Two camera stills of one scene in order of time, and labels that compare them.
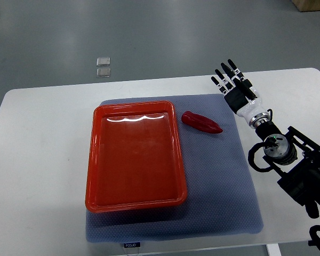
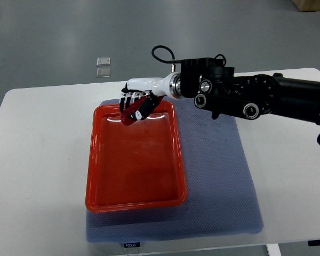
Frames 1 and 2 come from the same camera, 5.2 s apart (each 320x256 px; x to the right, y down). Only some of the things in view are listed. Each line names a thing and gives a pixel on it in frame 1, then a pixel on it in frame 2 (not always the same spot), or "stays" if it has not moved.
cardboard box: x=303 y=6 stays
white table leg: x=273 y=249 stays
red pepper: x=201 y=122 -> x=124 y=114
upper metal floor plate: x=103 y=62 stays
